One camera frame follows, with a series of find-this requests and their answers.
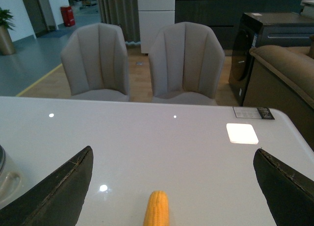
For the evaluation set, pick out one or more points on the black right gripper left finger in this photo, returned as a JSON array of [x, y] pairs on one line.
[[55, 201]]

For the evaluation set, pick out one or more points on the potted plant in gold planter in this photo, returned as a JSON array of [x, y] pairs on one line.
[[6, 44]]

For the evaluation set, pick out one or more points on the tan sofa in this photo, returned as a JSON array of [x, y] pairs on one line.
[[284, 80]]

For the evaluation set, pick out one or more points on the left beige upholstered chair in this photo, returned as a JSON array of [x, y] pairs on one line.
[[95, 61]]

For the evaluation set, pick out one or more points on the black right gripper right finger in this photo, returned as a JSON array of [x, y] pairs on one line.
[[288, 193]]

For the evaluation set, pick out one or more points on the right beige upholstered chair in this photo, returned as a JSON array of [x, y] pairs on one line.
[[186, 60]]

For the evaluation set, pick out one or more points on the red box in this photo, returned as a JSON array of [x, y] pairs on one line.
[[67, 16]]

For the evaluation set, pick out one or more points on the white cabinet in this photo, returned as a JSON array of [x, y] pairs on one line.
[[153, 15]]

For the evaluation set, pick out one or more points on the label sticker on table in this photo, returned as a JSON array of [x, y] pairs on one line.
[[253, 113]]

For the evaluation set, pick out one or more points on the grey curtain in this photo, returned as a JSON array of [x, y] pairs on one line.
[[123, 13]]

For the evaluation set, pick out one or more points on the beige upholstered chair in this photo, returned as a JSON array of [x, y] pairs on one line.
[[95, 61], [186, 60]]

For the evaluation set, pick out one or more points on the yellow corn cob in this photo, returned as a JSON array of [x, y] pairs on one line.
[[157, 211]]

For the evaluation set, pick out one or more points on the dark kitchen counter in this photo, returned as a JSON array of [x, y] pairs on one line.
[[223, 16]]

